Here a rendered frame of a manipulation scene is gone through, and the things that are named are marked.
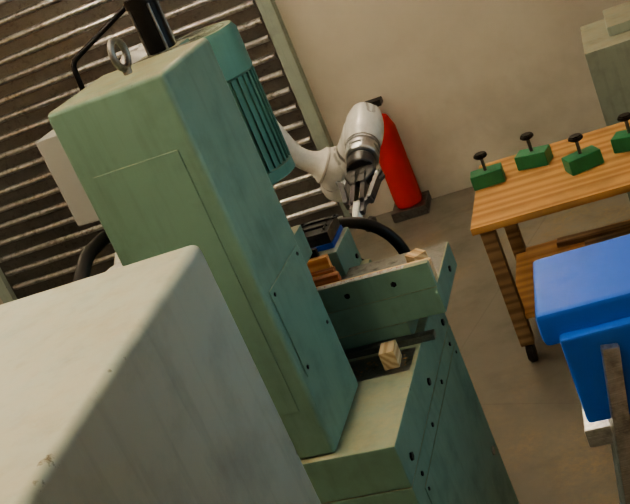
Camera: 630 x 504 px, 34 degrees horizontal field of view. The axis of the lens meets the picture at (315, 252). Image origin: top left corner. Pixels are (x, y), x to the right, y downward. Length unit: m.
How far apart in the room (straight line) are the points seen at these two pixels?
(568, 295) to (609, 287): 0.05
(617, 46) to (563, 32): 0.96
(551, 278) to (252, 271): 0.56
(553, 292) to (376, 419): 0.69
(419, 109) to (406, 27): 0.40
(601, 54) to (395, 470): 2.49
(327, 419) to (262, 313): 0.24
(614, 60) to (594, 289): 2.82
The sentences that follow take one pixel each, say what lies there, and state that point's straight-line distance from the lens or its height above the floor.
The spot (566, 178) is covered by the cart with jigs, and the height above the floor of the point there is 0.53.
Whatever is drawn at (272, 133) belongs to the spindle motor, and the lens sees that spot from 1.97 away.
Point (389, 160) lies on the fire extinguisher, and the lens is 4.95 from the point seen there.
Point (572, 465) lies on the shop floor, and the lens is 2.95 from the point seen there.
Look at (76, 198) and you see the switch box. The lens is 1.75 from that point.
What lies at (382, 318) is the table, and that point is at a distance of 2.06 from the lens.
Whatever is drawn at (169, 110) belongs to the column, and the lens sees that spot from 1.59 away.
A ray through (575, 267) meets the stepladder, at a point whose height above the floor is 1.16.
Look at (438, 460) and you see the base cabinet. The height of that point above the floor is 0.64.
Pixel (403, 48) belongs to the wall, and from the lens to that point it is 4.96.
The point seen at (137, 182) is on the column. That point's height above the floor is 1.37.
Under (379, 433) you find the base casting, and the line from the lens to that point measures 1.81.
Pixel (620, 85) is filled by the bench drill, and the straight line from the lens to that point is 4.03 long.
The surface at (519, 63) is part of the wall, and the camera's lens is 4.95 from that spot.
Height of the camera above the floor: 1.71
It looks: 20 degrees down
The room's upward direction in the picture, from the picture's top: 23 degrees counter-clockwise
